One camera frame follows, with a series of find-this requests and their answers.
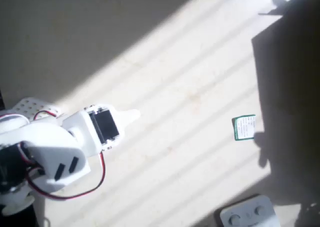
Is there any red white black gripper cable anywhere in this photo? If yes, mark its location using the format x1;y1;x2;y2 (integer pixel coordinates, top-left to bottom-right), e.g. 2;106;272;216
26;150;106;202

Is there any white perforated base plate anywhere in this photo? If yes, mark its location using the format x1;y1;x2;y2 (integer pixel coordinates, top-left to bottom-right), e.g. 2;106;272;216
11;96;65;123

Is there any small printed paper label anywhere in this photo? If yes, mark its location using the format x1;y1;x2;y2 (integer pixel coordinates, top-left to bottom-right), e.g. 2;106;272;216
231;114;257;142

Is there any red white black arm cable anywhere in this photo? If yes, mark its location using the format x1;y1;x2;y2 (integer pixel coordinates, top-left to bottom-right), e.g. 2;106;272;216
33;110;59;121

